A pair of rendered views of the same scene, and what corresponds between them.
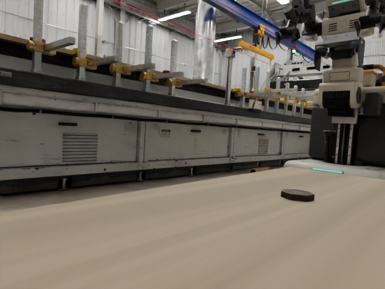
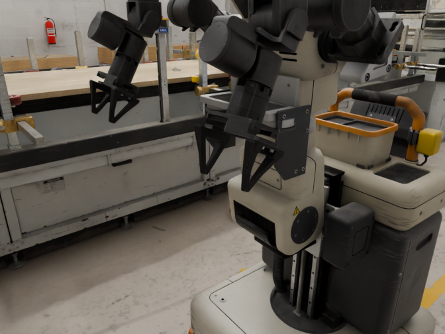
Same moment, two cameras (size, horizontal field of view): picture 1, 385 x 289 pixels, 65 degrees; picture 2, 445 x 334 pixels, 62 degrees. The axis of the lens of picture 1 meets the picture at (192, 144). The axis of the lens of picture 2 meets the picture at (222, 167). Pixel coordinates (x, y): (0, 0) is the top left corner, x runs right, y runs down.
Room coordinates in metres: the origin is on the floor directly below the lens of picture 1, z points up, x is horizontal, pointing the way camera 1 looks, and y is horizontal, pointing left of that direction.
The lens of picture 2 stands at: (1.05, -0.93, 1.22)
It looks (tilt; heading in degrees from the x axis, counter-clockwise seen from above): 22 degrees down; 9
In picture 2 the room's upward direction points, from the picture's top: straight up
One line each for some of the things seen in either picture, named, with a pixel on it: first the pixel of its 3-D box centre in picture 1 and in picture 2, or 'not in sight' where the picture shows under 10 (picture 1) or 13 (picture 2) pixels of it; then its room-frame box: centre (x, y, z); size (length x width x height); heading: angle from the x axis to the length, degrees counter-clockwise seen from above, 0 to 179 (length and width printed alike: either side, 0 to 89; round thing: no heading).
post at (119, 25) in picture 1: (117, 59); not in sight; (2.01, 0.52, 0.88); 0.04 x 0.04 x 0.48; 48
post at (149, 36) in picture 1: (148, 59); not in sight; (2.19, 0.35, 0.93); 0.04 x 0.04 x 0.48; 48
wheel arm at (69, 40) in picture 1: (52, 46); not in sight; (1.60, 0.76, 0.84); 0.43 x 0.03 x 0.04; 48
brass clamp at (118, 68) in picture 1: (120, 69); not in sight; (2.02, 0.50, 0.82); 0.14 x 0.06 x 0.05; 138
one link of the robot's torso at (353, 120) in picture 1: (352, 104); (300, 227); (1.96, -1.00, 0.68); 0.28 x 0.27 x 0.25; 47
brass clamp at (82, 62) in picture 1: (85, 63); not in sight; (1.84, 0.67, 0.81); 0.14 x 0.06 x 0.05; 138
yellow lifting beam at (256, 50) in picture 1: (257, 50); not in sight; (8.29, -1.59, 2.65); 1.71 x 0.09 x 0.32; 138
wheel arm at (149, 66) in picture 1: (130, 69); not in sight; (1.97, 0.42, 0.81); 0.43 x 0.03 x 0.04; 48
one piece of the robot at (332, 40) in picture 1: (339, 50); (255, 119); (1.91, -0.87, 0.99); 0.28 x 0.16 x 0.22; 47
